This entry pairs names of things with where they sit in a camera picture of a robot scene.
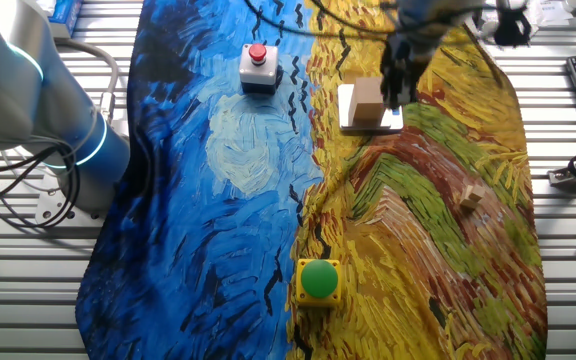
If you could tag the red button grey box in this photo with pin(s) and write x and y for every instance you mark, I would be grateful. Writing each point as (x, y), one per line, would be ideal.
(259, 75)

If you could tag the small notched wooden block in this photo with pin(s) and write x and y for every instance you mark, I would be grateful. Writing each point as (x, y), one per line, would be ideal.
(472, 196)

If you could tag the white plastic bag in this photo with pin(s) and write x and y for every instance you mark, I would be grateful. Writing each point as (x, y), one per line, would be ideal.
(548, 12)

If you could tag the large wooden cube block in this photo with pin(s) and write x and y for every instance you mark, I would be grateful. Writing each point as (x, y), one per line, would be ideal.
(368, 100)

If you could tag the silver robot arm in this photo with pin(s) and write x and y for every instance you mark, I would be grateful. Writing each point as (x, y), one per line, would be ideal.
(18, 75)

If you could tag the silver digital scale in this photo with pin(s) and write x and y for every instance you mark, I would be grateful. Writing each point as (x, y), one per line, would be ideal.
(368, 127)

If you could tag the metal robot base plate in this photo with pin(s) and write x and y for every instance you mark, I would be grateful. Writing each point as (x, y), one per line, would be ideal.
(48, 210)

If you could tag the green button yellow box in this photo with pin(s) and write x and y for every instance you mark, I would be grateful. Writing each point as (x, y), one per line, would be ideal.
(319, 282)

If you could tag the blue tissue box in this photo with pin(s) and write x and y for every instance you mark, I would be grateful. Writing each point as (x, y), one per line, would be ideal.
(65, 15)

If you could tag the grey metal bracket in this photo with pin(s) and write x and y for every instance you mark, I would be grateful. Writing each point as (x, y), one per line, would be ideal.
(565, 179)

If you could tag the painted blue yellow tablecloth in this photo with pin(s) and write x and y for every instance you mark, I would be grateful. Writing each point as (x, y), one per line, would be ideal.
(218, 200)

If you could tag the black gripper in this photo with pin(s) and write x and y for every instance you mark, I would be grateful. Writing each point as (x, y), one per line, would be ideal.
(402, 55)

